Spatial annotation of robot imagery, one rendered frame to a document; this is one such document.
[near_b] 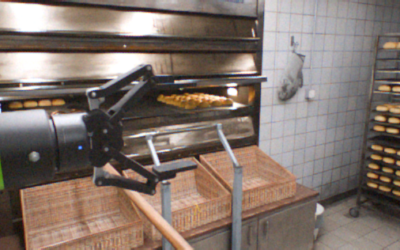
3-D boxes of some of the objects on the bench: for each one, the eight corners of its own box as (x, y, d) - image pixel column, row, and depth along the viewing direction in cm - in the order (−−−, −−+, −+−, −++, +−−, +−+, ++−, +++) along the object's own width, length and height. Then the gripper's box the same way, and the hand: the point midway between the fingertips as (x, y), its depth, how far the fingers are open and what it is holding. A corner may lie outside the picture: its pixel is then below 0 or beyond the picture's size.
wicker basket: (198, 188, 247) (198, 154, 242) (254, 175, 275) (254, 144, 269) (235, 215, 207) (236, 175, 201) (296, 195, 235) (299, 160, 229)
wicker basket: (24, 232, 187) (18, 188, 181) (119, 209, 215) (117, 170, 209) (28, 283, 146) (21, 228, 140) (145, 245, 174) (143, 198, 168)
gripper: (38, 46, 42) (181, 47, 53) (56, 218, 47) (183, 187, 58) (46, 44, 36) (205, 47, 47) (66, 244, 41) (205, 202, 52)
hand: (186, 126), depth 52 cm, fingers open, 13 cm apart
